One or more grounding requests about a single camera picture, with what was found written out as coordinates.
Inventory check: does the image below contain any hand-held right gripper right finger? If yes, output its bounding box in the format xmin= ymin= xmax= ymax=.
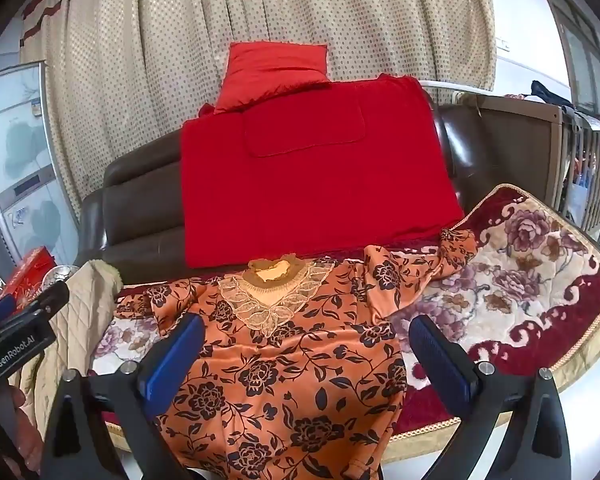
xmin=408 ymin=314 xmax=573 ymax=480

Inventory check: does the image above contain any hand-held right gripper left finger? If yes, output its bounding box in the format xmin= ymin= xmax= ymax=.
xmin=39 ymin=312 xmax=207 ymax=480

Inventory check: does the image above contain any orange floral top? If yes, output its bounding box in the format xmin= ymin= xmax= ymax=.
xmin=114 ymin=227 xmax=478 ymax=480

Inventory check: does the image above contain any person's left hand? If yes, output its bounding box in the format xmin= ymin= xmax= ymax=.
xmin=2 ymin=385 xmax=35 ymax=461

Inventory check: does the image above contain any silver honeycomb patterned wrap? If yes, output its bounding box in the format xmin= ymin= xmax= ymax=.
xmin=42 ymin=264 xmax=81 ymax=287

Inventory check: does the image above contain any red gift box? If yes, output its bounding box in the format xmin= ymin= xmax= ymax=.
xmin=2 ymin=246 xmax=56 ymax=306

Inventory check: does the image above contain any beige quilted jacket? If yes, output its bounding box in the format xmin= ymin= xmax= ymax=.
xmin=10 ymin=259 xmax=123 ymax=461

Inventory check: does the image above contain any floral plush blanket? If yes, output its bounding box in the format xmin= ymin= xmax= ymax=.
xmin=92 ymin=183 xmax=600 ymax=466

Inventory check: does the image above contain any brown leather sofa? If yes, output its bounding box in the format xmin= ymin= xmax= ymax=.
xmin=75 ymin=102 xmax=486 ymax=281

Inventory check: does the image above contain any red fleece cloth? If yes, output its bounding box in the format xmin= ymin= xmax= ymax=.
xmin=180 ymin=74 xmax=465 ymax=270

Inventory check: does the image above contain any brown slatted crib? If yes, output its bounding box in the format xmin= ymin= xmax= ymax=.
xmin=455 ymin=91 xmax=600 ymax=241

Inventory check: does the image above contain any beige dotted curtain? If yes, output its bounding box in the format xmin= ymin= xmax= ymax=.
xmin=20 ymin=0 xmax=498 ymax=201

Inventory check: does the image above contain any dark cloth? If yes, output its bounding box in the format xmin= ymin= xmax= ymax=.
xmin=530 ymin=80 xmax=577 ymax=109

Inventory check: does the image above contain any red pillow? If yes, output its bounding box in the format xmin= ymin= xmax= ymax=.
xmin=212 ymin=41 xmax=331 ymax=113

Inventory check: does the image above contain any window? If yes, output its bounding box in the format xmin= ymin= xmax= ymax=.
xmin=537 ymin=0 xmax=600 ymax=128

